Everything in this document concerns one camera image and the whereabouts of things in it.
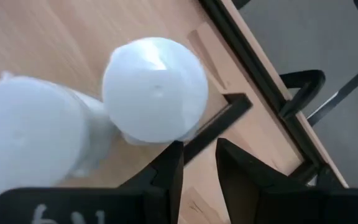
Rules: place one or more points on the black metal table frame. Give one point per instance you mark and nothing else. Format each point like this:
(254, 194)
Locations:
(259, 71)

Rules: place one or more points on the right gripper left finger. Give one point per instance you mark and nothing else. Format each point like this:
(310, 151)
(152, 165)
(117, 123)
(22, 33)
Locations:
(163, 186)

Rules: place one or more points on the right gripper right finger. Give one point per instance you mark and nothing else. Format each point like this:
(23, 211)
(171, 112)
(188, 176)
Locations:
(241, 180)

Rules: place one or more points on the white medicine bottle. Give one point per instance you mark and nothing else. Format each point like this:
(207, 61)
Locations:
(26, 133)
(155, 90)

